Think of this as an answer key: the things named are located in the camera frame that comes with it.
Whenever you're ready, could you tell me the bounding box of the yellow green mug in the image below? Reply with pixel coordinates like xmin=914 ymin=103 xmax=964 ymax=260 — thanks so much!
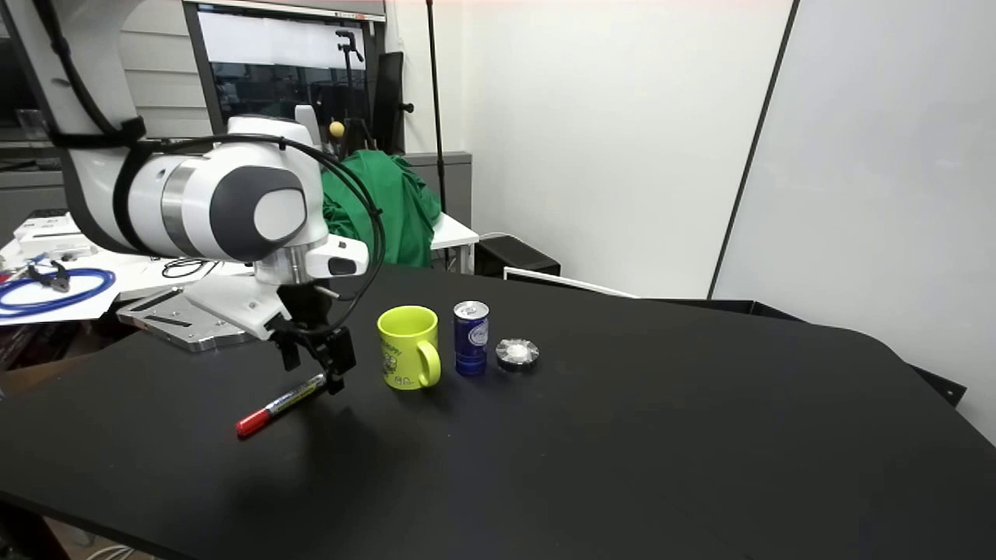
xmin=378 ymin=306 xmax=441 ymax=391

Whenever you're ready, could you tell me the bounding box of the blue soda can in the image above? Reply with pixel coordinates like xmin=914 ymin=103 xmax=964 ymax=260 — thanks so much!
xmin=455 ymin=299 xmax=490 ymax=375

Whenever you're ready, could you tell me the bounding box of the black box on floor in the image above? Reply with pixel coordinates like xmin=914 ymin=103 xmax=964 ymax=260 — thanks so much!
xmin=476 ymin=236 xmax=561 ymax=277

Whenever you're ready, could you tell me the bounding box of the green cloth pile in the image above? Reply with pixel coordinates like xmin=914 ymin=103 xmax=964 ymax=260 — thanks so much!
xmin=322 ymin=150 xmax=441 ymax=266

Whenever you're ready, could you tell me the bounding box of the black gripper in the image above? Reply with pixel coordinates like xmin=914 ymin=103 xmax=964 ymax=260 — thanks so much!
xmin=272 ymin=283 xmax=358 ymax=396

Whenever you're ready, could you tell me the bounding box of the red capped silver marker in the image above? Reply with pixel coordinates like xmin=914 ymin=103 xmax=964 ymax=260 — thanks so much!
xmin=236 ymin=372 xmax=328 ymax=438

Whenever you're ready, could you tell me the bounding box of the black tripod pole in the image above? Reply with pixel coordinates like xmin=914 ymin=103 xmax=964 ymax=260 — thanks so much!
xmin=425 ymin=0 xmax=450 ymax=210

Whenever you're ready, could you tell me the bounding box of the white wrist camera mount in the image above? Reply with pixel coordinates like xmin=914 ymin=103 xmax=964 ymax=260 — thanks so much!
xmin=185 ymin=233 xmax=370 ymax=340

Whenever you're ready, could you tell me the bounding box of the black leaning rod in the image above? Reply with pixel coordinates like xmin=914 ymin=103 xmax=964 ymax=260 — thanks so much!
xmin=706 ymin=0 xmax=805 ymax=301

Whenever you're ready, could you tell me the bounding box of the blue coiled cable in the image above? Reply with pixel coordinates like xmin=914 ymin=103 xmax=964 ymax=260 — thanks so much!
xmin=0 ymin=263 xmax=119 ymax=320

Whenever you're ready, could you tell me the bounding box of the dark window monitor frame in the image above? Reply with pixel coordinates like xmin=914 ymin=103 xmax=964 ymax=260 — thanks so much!
xmin=185 ymin=0 xmax=380 ymax=129

